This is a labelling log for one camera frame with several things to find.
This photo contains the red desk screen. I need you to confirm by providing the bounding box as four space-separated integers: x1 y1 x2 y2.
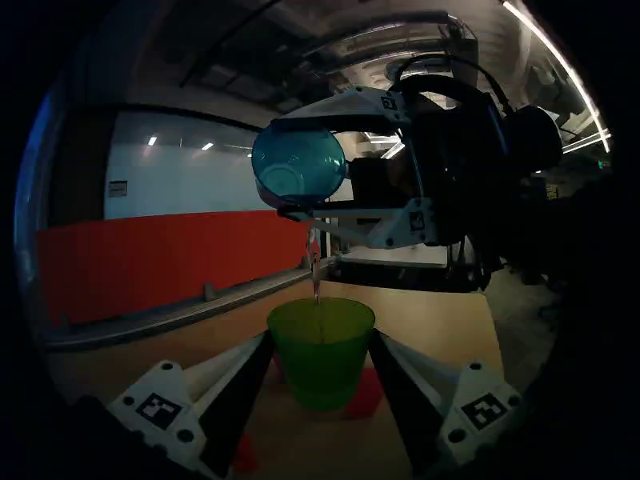
34 210 342 347

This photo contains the red plastic cup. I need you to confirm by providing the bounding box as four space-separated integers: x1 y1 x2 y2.
343 367 385 422
231 432 259 474

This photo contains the blue plastic cup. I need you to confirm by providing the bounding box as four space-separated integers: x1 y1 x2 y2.
250 119 347 209

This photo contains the green plastic cup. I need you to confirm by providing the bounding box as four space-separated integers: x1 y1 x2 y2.
266 297 377 413

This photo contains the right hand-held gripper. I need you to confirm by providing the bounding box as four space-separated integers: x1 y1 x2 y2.
270 55 564 249

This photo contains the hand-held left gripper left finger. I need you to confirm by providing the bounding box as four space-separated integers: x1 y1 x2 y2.
106 332 274 480

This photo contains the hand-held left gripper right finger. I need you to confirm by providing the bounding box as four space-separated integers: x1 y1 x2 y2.
369 330 526 476

